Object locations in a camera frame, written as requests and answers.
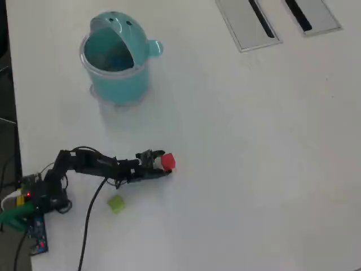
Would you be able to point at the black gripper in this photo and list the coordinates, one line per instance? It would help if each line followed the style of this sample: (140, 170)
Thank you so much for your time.
(135, 172)

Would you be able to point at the red lego block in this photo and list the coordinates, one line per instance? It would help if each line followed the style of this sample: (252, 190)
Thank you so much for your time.
(169, 161)

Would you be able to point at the green lego block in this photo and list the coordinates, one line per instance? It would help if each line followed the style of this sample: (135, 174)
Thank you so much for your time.
(116, 204)

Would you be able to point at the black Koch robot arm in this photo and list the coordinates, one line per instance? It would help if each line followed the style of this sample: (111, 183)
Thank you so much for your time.
(84, 163)

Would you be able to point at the teal whale-shaped bin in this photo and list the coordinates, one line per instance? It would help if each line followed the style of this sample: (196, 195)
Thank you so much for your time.
(121, 84)

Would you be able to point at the controller board with red LED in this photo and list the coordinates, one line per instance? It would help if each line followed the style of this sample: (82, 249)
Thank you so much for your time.
(29, 183)

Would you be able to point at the blue circuit board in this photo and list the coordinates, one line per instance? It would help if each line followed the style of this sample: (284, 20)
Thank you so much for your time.
(38, 228)

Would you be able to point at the yellow connector block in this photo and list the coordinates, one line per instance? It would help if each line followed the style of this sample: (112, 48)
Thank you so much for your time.
(20, 200)

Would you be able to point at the green table clamp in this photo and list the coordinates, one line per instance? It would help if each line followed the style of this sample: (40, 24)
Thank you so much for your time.
(14, 217)

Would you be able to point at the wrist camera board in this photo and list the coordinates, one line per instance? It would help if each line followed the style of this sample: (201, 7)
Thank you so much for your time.
(145, 158)

